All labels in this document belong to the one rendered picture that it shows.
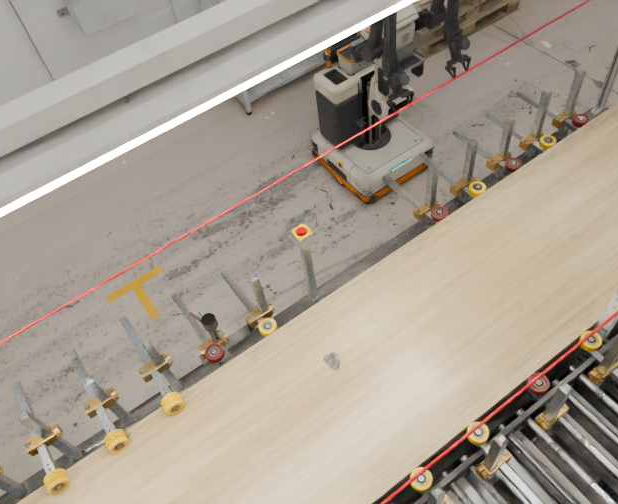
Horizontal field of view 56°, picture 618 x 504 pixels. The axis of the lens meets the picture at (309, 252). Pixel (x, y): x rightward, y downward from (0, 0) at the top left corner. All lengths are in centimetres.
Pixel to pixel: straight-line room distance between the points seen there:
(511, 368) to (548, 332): 23
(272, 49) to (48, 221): 358
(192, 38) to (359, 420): 159
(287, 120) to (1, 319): 254
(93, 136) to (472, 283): 185
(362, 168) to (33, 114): 299
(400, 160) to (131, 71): 298
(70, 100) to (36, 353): 300
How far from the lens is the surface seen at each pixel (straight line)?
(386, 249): 299
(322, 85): 383
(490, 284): 267
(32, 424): 248
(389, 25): 304
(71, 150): 124
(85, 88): 120
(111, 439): 246
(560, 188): 309
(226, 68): 130
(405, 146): 410
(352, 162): 401
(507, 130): 311
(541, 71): 530
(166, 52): 123
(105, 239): 440
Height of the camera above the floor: 310
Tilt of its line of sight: 53 degrees down
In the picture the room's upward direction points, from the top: 10 degrees counter-clockwise
